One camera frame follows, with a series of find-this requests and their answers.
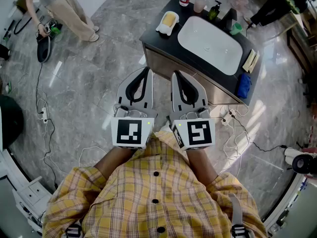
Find pink basket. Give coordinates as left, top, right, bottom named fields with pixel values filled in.
left=232, top=0, right=249, bottom=11

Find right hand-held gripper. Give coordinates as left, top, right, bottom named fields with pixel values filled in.
left=169, top=70, right=215, bottom=151

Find green cup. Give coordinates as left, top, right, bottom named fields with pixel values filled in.
left=230, top=22, right=243, bottom=36

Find green and black device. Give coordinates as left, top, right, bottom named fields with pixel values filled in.
left=44, top=18, right=63, bottom=38

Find pink cup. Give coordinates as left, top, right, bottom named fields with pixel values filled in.
left=193, top=0, right=208, bottom=13

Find grey shoulder strap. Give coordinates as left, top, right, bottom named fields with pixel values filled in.
left=227, top=193, right=245, bottom=238

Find white sink basin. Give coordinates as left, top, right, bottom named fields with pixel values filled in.
left=177, top=16, right=244, bottom=76

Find person's left forearm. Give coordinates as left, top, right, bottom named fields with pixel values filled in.
left=93, top=146, right=137, bottom=182

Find yellow soap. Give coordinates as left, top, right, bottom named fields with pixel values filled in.
left=161, top=13, right=175, bottom=27

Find green pump dispenser bottle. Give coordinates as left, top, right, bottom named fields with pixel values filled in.
left=208, top=0, right=222, bottom=21

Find white soap dish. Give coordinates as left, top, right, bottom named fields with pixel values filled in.
left=156, top=10, right=180, bottom=36

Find black faucet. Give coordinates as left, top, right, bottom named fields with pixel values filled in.
left=219, top=7, right=238, bottom=32

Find white drawer cabinet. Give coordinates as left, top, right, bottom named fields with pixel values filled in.
left=11, top=176, right=54, bottom=236

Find beige folded cloth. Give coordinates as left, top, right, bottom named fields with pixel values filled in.
left=242, top=49, right=257, bottom=72
left=248, top=51, right=261, bottom=74

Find black round seat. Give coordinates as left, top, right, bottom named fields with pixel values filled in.
left=0, top=94, right=25, bottom=150

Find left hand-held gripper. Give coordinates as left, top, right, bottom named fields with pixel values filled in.
left=110, top=67, right=158, bottom=150

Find person's right forearm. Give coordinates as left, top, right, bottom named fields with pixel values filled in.
left=185, top=149, right=219, bottom=186

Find yellow plaid shirt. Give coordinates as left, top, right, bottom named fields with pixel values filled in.
left=42, top=130, right=268, bottom=238

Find black floor cable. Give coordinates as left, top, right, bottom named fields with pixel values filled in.
left=35, top=62, right=59, bottom=189
left=232, top=115, right=288, bottom=153

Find black vanity cabinet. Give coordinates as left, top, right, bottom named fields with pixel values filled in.
left=139, top=0, right=263, bottom=107

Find white looped floor cable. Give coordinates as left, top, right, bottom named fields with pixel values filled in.
left=78, top=146, right=107, bottom=168

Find white power strip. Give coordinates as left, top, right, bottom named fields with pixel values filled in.
left=220, top=109, right=237, bottom=126
left=40, top=107, right=49, bottom=124

